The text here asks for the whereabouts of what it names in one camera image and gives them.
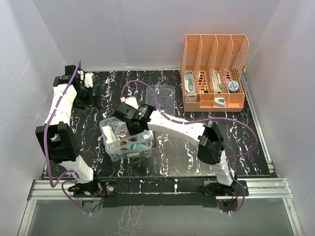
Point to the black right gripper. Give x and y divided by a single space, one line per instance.
133 132

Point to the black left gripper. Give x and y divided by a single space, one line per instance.
95 101

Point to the clear divider tray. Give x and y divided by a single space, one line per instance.
121 133

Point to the clear plastic medicine box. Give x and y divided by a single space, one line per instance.
118 155

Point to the white teal dressing packet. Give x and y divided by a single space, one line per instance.
109 135

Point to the teal tape packet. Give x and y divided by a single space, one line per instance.
144 144

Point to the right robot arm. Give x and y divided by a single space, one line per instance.
206 136

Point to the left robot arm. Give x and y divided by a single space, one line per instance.
74 89

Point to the clear plastic box lid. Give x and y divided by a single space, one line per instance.
165 95

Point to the grey staples box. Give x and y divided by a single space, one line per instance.
191 96

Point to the blue white stapler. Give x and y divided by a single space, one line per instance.
220 102

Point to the peach plastic desk organizer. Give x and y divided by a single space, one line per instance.
205 53

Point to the white marker pen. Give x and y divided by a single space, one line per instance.
219 81

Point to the round blue patterned tin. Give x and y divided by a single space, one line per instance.
233 86

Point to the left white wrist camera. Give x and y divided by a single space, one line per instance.
88 79

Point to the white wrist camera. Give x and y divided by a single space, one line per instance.
130 101
88 79

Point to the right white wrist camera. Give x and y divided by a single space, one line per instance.
130 101

